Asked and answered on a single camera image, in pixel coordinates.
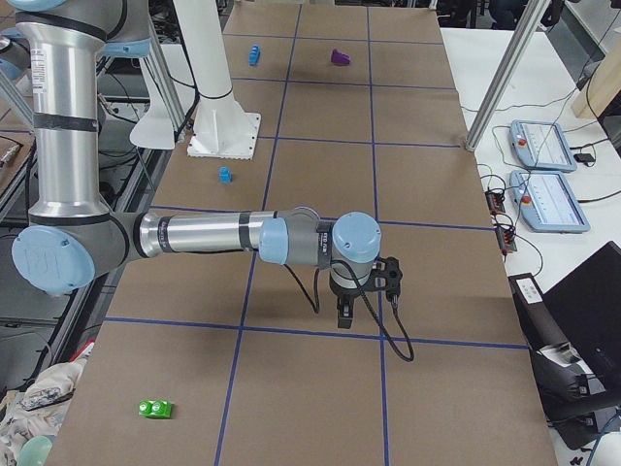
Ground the purple trapezoid block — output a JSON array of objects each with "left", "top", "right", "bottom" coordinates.
[{"left": 330, "top": 49, "right": 351, "bottom": 66}]

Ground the small blue block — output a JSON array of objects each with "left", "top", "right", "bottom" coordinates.
[{"left": 218, "top": 166, "right": 233, "bottom": 184}]

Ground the black relay board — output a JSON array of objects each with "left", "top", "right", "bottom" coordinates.
[{"left": 484, "top": 189, "right": 506, "bottom": 216}]

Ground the green two-stud block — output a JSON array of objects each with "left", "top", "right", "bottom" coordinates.
[{"left": 138, "top": 399, "right": 174, "bottom": 419}]

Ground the lower teach pendant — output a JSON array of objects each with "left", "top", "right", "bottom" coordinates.
[{"left": 508, "top": 170, "right": 591, "bottom": 234}]

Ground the teach pendant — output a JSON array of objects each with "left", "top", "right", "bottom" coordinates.
[
  {"left": 508, "top": 170, "right": 591, "bottom": 234},
  {"left": 509, "top": 119, "right": 577, "bottom": 173}
]

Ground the black device with white label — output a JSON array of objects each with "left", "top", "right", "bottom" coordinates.
[{"left": 508, "top": 273, "right": 608, "bottom": 428}]

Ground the black laptop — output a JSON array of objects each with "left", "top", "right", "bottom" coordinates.
[{"left": 544, "top": 241, "right": 620, "bottom": 388}]

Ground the upper teach pendant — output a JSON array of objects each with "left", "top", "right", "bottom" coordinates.
[{"left": 509, "top": 119, "right": 577, "bottom": 173}]

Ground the long blue stud block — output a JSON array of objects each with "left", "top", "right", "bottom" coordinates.
[{"left": 248, "top": 44, "right": 261, "bottom": 67}]

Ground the black power adapter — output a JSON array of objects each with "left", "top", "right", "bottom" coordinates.
[{"left": 573, "top": 152, "right": 596, "bottom": 165}]

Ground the patterned cloth bag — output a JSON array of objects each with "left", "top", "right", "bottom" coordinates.
[{"left": 1, "top": 361, "right": 85, "bottom": 465}]

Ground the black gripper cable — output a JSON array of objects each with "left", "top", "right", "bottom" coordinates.
[{"left": 285, "top": 259, "right": 416, "bottom": 362}]

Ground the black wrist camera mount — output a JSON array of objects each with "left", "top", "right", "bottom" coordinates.
[{"left": 368, "top": 256, "right": 403, "bottom": 310}]

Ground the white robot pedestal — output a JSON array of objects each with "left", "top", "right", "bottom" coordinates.
[{"left": 174, "top": 0, "right": 261, "bottom": 159}]

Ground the aluminium frame post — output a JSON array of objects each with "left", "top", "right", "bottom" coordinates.
[{"left": 465, "top": 0, "right": 549, "bottom": 151}]

